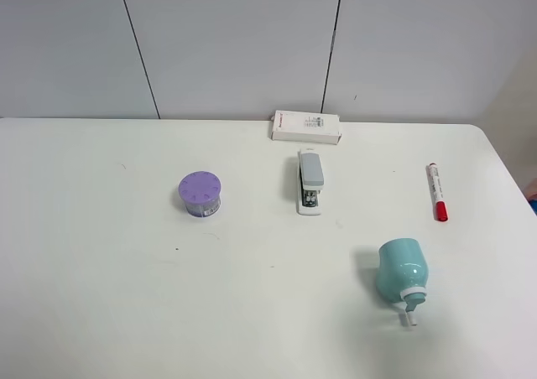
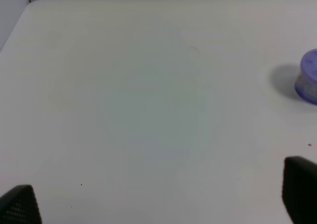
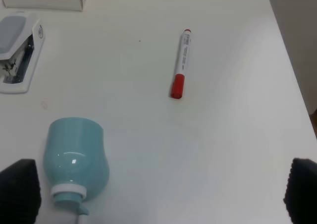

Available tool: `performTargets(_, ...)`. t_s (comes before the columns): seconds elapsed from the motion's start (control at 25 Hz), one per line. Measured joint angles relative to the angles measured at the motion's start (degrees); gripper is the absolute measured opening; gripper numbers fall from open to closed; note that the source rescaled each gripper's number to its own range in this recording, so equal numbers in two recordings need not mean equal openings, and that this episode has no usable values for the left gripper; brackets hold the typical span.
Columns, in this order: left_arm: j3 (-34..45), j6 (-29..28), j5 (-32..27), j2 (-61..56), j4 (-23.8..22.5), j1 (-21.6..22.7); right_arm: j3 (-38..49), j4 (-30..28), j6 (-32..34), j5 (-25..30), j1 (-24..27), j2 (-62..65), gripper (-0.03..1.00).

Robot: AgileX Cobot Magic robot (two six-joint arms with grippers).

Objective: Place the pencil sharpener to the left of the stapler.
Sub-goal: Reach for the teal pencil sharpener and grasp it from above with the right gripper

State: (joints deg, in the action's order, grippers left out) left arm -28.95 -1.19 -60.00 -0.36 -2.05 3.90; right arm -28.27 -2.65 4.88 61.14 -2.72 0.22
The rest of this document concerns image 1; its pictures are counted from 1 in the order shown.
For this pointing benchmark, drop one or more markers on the grey white stapler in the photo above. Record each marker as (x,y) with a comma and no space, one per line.
(310,182)

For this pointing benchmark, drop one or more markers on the red capped white marker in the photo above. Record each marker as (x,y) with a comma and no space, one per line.
(439,202)

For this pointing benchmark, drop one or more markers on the purple round air freshener can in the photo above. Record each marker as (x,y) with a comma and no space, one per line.
(200,192)

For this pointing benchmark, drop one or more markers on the blue object at table edge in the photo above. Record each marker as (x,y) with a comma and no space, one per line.
(533,205)

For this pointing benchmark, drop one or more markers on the teal pencil sharpener with crank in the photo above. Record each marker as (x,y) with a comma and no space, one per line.
(402,275)

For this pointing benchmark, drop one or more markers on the white cardboard box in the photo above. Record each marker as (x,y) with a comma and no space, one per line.
(306,127)

